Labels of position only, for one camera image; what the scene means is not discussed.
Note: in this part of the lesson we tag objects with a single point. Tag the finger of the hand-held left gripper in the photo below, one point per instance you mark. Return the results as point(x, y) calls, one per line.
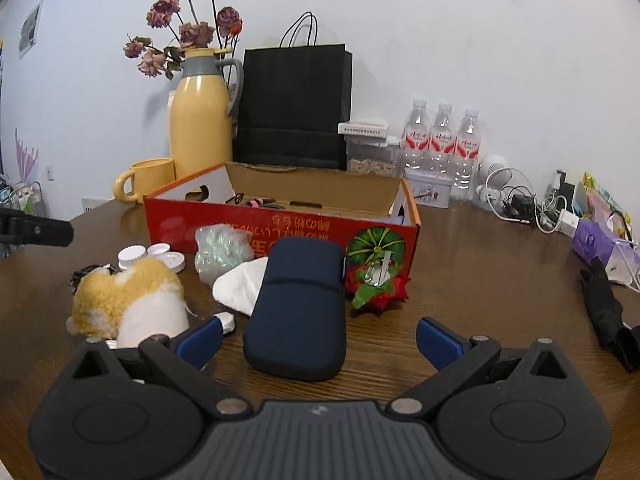
point(35, 230)

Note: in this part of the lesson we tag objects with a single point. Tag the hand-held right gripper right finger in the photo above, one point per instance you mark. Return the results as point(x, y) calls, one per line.
point(440, 342)

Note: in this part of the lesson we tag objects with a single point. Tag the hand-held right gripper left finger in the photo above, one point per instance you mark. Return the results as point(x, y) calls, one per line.
point(200, 342)

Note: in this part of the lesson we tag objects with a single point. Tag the white cloth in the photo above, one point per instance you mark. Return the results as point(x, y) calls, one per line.
point(240, 287)

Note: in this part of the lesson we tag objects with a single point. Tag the yellow white plush toy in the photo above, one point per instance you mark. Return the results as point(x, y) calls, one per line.
point(140, 300)

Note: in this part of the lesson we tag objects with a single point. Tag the iridescent plastic bag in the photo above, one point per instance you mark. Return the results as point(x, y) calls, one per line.
point(222, 252)

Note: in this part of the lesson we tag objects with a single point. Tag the dark blue pouch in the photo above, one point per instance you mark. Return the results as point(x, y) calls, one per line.
point(300, 310)

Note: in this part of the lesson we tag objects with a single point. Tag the red cardboard box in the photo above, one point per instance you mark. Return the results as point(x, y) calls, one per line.
point(170, 230)

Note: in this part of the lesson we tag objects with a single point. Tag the small white jar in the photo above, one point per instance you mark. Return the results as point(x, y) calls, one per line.
point(225, 324)

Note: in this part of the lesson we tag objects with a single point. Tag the white round lid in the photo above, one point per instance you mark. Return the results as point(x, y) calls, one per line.
point(170, 262)
point(159, 250)

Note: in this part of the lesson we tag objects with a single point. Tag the white ribbed cap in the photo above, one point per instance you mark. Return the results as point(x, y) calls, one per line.
point(131, 256)

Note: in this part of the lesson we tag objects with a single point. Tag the red green flower ornament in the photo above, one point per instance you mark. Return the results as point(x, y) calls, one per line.
point(375, 265)

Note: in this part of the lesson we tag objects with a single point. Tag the yellow mug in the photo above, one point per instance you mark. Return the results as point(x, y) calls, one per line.
point(150, 175)

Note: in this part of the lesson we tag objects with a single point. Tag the pink black clip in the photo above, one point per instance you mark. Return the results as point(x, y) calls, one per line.
point(255, 203)

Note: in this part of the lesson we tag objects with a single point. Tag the small printed tin box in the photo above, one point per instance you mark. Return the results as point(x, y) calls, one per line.
point(427, 190)

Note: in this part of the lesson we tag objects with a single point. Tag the black cloth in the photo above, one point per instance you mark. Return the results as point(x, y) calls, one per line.
point(602, 310)

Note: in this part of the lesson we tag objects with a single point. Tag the white power adapter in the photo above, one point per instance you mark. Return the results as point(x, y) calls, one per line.
point(566, 224)

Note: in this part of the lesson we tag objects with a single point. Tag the purple gift bag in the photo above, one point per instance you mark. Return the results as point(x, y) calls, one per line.
point(592, 245)

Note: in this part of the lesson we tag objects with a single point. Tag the white round device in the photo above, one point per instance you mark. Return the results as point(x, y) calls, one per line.
point(492, 167)

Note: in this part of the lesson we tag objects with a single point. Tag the yellow thermos jug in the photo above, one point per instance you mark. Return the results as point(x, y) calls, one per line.
point(195, 125)

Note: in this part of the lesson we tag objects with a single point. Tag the clear snack container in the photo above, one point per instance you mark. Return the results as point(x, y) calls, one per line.
point(370, 160)

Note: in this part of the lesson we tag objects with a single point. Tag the black charger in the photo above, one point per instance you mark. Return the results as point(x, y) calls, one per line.
point(565, 187)

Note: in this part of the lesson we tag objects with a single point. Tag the clear water bottle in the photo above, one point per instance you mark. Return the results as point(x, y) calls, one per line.
point(442, 137)
point(467, 145)
point(416, 135)

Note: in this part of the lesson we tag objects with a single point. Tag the colourful snack packet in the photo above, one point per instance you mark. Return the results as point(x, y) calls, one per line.
point(602, 195)

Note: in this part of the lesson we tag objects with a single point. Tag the dried rose bouquet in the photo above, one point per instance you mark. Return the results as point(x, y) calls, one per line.
point(192, 32)

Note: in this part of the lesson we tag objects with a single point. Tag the black paper bag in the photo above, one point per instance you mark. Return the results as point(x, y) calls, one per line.
point(290, 100)

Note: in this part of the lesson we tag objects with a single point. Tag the white wall outlet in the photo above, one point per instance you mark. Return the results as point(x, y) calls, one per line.
point(50, 173)

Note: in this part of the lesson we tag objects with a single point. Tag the purple wall sticker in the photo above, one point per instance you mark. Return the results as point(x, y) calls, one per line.
point(27, 160)

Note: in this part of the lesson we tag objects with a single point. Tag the wall paper notice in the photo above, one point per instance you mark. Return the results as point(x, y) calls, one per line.
point(31, 30)

